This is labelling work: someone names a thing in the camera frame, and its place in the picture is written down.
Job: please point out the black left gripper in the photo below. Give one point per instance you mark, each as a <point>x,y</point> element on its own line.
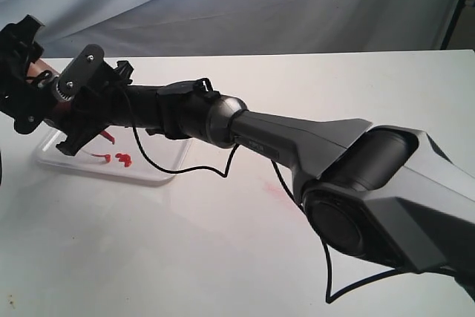
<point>25,102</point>

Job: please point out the grey backdrop cloth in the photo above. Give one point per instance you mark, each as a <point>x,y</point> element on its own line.
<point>233,27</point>

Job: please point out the red sauce blob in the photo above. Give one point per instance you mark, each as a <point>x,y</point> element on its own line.
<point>123,158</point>

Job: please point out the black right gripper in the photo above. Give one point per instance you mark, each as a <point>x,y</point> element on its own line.
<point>86,115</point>

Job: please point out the white plastic tray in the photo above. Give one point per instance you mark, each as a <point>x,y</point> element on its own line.
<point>169,154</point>

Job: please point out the red sauce squeeze bottle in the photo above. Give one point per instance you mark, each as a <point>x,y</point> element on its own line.
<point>41,69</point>

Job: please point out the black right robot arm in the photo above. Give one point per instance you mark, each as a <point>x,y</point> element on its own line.
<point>383,194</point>

